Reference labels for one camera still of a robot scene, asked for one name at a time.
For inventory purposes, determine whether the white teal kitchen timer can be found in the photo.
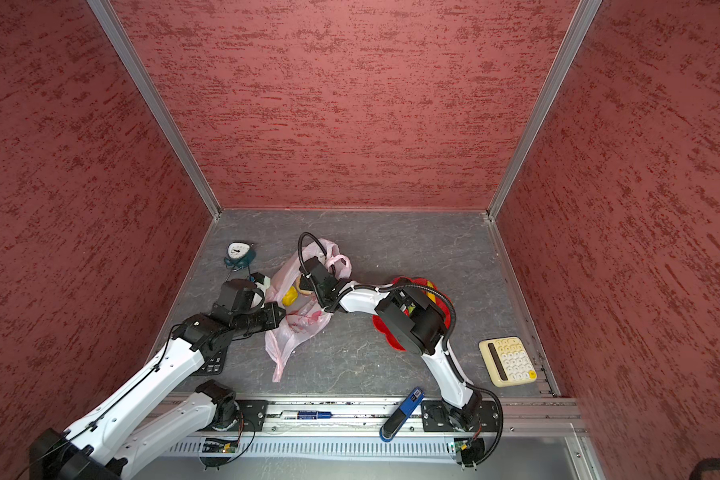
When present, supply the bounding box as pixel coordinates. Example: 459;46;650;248
224;241;256;271

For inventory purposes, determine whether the pink plastic bag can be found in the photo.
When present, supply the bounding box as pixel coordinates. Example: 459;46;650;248
265;238;352;383

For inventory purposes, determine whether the blue black marker tool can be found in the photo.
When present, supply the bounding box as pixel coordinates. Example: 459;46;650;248
379;387;424;443

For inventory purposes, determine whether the right circuit board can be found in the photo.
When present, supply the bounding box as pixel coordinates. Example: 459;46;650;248
451;438;485;467

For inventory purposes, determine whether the blue pen in rail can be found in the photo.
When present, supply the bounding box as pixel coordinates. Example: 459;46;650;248
280;410;333;420

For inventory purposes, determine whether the black calculator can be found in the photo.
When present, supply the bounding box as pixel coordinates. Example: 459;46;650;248
192;347;228;376

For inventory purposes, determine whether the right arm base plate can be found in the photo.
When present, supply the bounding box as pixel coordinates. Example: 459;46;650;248
421;400;500;433

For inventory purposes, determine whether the yellow fake lemon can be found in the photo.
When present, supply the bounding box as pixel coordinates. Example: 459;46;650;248
282;286;299;307

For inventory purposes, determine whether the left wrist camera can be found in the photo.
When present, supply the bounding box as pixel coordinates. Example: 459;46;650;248
210;279;265;325

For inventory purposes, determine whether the red flower-shaped bowl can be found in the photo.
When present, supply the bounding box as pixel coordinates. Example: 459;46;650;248
372;277;455;355

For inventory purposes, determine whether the left aluminium corner post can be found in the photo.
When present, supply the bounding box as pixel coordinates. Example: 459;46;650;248
87;0;223;221

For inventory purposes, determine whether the right aluminium corner post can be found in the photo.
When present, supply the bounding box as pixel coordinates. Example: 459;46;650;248
487;0;602;223

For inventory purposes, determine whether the circuit board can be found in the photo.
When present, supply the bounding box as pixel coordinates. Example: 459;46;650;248
451;438;485;467
201;438;240;455

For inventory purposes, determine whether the aluminium corner post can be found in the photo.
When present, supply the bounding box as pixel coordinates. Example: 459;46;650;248
87;0;223;221
487;0;602;223

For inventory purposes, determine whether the cream yellow calculator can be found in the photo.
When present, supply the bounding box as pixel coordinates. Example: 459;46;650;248
479;336;538;388

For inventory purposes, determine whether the left circuit board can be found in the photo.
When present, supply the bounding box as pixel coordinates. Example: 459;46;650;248
201;438;240;455

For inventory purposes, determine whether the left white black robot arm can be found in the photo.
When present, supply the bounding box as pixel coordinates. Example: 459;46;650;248
28;302;286;479

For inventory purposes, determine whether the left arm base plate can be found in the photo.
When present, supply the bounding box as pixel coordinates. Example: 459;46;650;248
231;399;269;432

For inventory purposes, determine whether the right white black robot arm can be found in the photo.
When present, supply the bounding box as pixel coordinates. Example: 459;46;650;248
299;257;483;432

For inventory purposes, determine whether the aluminium front rail frame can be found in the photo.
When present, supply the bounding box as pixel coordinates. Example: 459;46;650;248
146;394;604;479

